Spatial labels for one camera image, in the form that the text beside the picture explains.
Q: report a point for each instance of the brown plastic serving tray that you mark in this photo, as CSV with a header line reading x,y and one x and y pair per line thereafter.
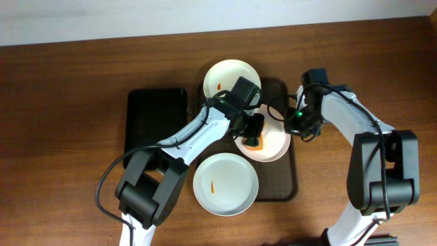
x,y
277,179

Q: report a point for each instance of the cream plate top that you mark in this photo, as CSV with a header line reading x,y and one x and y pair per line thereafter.
x,y
225,75

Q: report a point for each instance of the small black tray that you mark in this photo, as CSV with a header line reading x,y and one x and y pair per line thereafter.
x,y
154,115

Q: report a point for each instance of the pinkish white plate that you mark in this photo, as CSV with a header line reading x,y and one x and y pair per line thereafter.
x,y
274,140

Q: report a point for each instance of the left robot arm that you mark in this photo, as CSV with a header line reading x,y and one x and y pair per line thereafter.
x,y
153,179

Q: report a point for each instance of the green and yellow sponge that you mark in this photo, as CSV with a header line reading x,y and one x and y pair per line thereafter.
x,y
254,143

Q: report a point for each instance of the pale grey plate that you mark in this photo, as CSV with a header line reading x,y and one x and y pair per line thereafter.
x,y
225,184

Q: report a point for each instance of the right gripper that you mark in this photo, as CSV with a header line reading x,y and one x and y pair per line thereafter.
x,y
304,126

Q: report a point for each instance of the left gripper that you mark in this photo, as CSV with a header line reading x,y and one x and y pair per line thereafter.
x,y
255,129

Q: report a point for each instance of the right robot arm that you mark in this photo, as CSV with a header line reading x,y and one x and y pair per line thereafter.
x,y
383,174

